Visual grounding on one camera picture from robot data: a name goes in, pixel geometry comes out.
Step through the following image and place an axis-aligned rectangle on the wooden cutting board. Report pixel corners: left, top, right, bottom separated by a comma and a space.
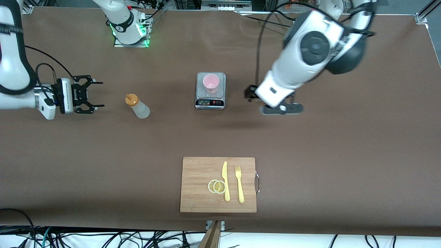
180, 157, 260, 213

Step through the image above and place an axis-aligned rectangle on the teal cable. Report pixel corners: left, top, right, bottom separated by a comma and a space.
41, 227, 53, 248

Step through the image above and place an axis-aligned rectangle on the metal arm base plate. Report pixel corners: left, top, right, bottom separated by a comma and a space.
114, 15, 151, 48

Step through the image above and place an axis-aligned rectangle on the sauce bottle with orange cap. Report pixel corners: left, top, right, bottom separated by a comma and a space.
125, 93, 151, 119

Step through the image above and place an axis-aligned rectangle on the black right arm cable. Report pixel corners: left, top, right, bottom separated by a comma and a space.
23, 45, 75, 104

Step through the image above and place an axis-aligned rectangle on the yellow plastic fork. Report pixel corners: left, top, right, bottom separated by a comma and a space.
235, 165, 245, 204

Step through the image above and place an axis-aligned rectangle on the yellow plastic knife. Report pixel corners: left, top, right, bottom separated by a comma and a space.
222, 161, 230, 202

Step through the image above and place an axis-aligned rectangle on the silver kitchen scale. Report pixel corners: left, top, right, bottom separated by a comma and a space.
195, 72, 226, 110

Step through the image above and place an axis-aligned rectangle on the black looped cable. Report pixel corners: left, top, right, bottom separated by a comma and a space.
0, 208, 37, 248

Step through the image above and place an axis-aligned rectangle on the thin black cable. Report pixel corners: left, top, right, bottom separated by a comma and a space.
245, 16, 293, 27

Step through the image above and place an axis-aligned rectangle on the pink plastic cup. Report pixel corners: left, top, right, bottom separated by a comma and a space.
203, 73, 220, 94

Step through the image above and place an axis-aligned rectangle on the black cable tangle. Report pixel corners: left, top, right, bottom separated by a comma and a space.
52, 229, 195, 248

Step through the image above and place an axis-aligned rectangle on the wooden post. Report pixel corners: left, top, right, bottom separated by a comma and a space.
198, 220, 223, 248

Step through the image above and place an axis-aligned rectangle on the brown table cover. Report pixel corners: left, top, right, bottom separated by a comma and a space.
0, 6, 441, 238

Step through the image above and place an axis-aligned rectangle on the grey power strip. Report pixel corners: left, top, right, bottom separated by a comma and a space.
202, 0, 253, 11

